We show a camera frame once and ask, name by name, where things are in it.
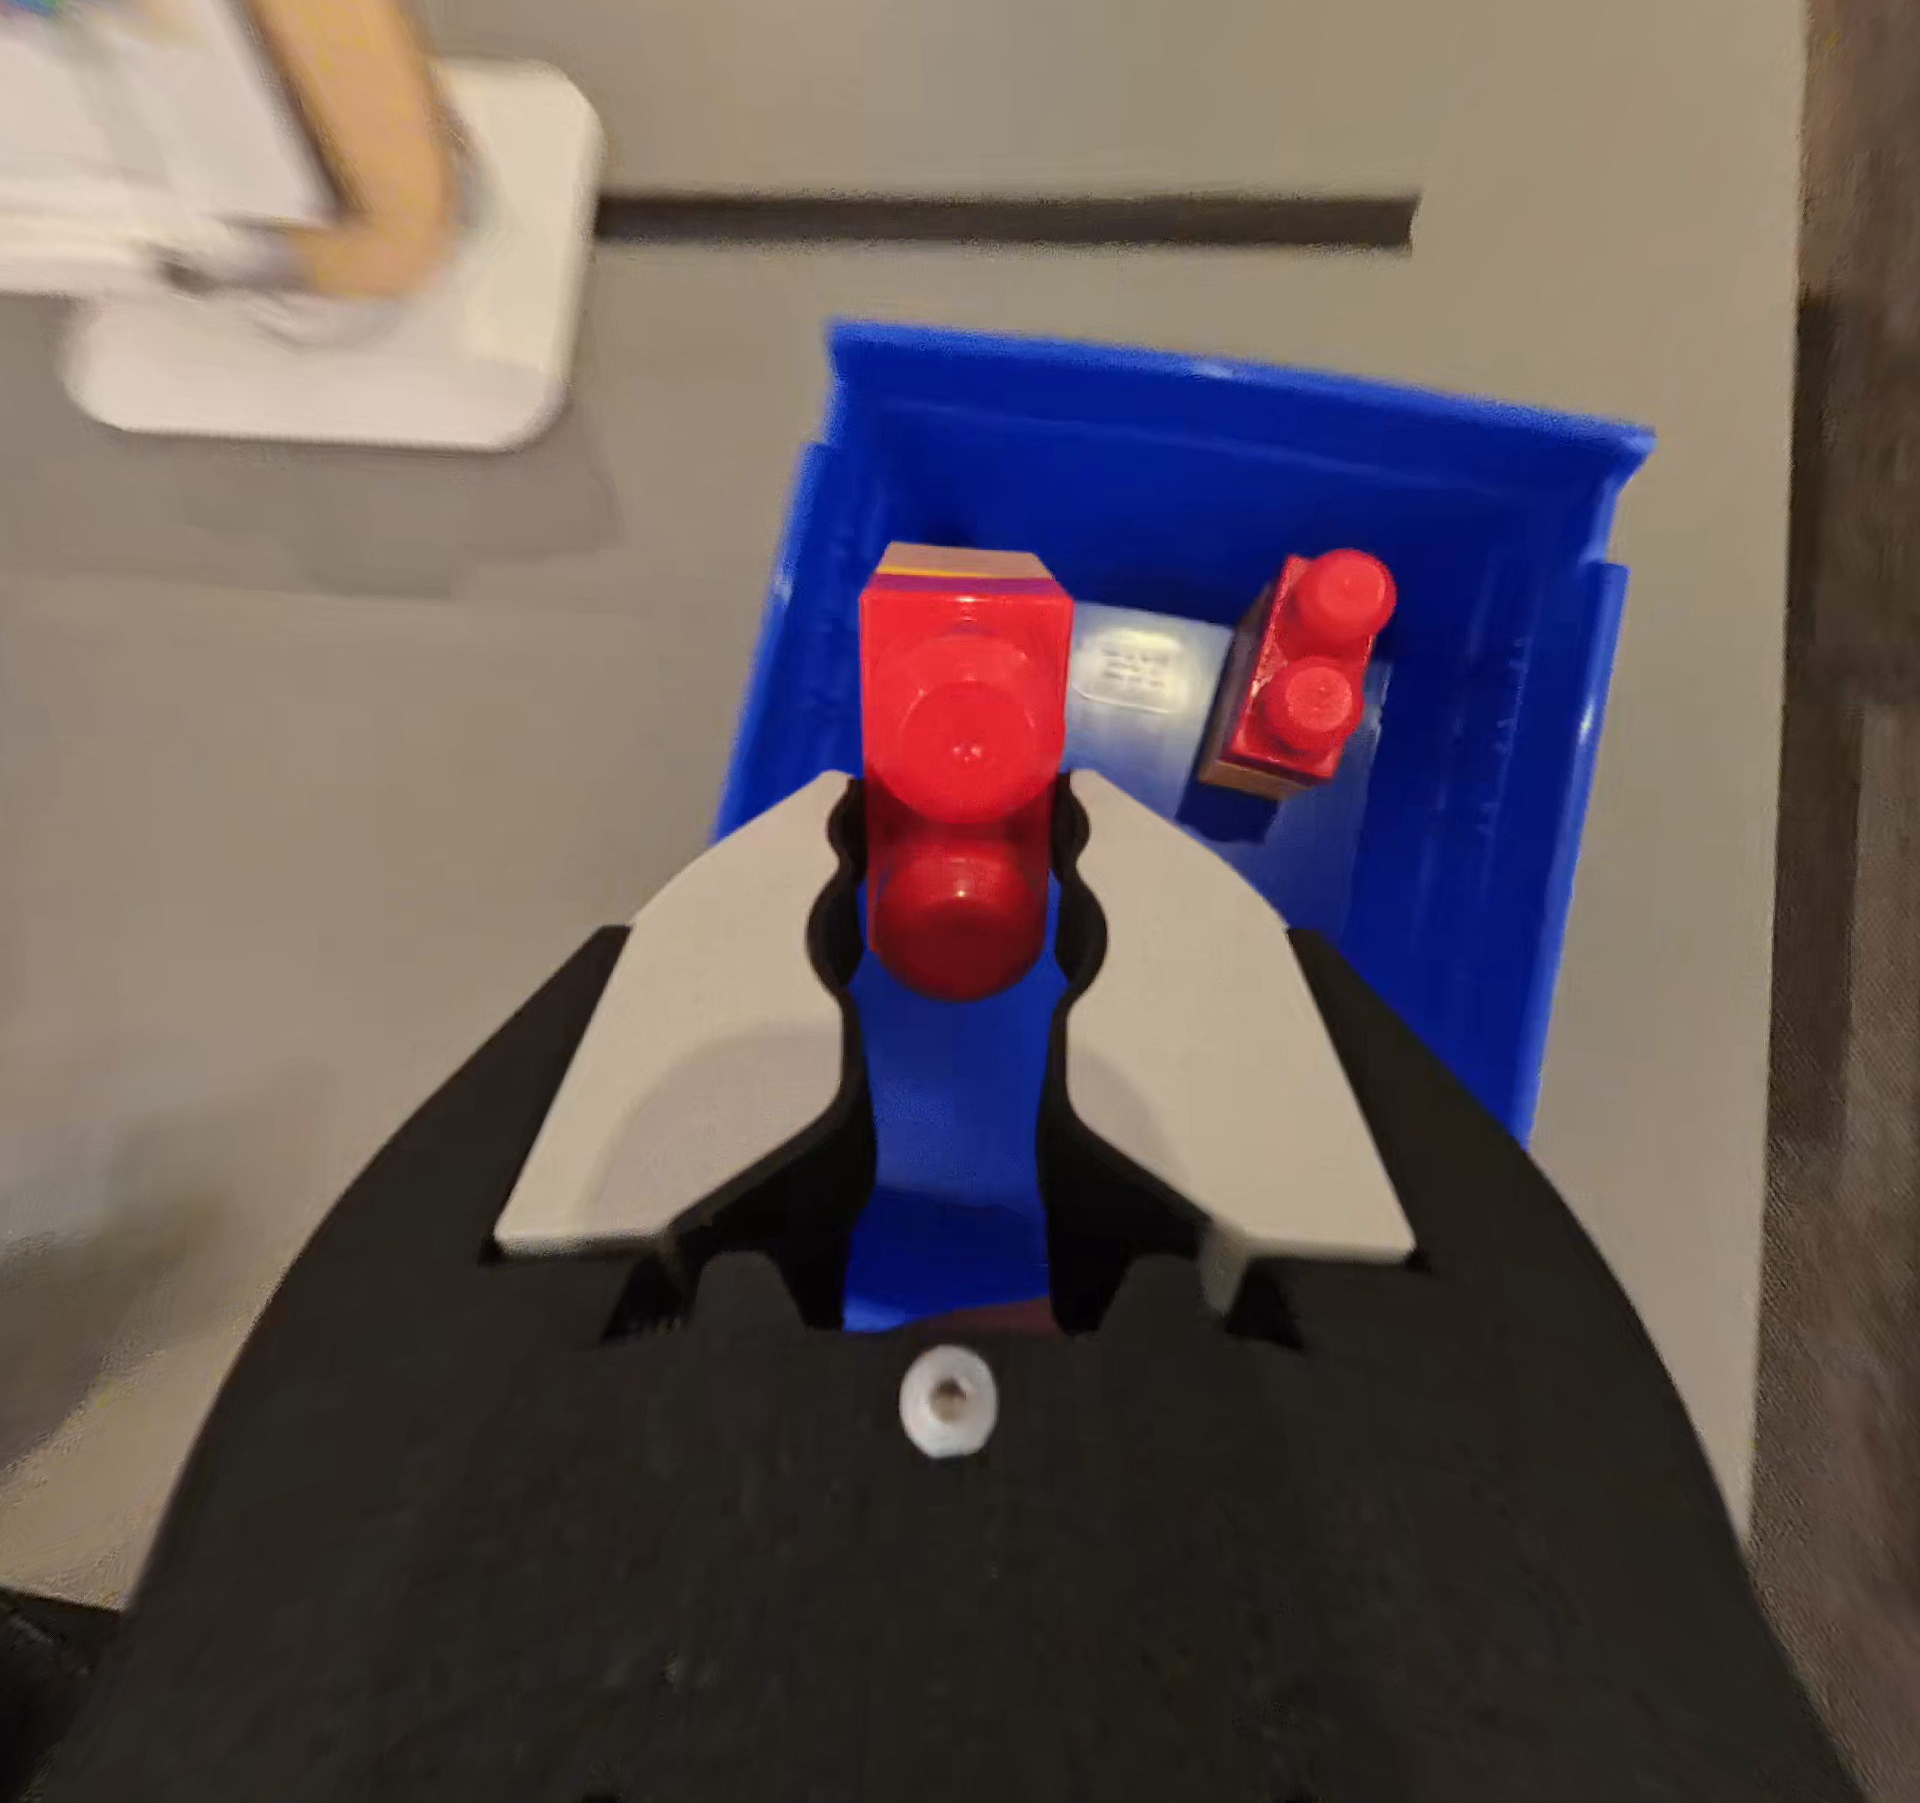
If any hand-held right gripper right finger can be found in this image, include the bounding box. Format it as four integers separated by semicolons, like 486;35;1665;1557
1035;771;1419;1316

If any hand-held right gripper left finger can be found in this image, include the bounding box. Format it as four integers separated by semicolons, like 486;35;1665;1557
493;771;872;1263

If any red two-stud toy block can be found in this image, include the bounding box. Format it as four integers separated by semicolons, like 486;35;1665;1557
1199;550;1400;797
859;579;1074;1000

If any blue plastic bin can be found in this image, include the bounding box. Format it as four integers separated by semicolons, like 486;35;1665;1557
713;317;1658;1331

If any grey desk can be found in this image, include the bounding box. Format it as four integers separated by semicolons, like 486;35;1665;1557
0;0;1809;1609

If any white bin label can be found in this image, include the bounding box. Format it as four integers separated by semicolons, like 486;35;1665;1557
1072;607;1202;724

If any white stand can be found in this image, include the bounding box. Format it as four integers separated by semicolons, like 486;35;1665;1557
61;59;605;454

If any wooden board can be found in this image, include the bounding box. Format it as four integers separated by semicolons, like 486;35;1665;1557
195;0;468;304

